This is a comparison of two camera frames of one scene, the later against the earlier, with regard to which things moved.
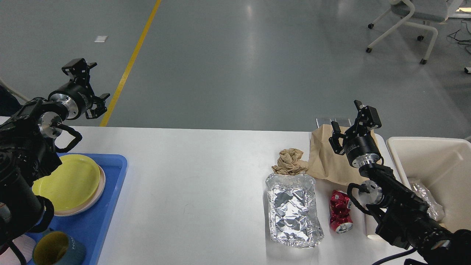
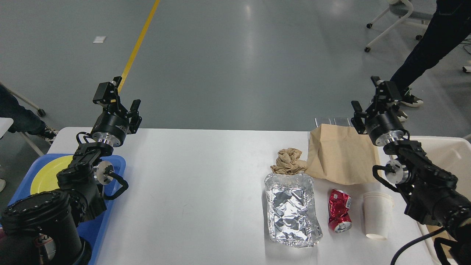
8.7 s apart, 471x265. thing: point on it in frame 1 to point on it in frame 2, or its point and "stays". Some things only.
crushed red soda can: [340, 217] stays
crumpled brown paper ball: [289, 162] stays
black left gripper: [77, 96] to [112, 126]
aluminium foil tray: [295, 219] stays
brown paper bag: [325, 163] stays
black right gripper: [360, 149] to [383, 127]
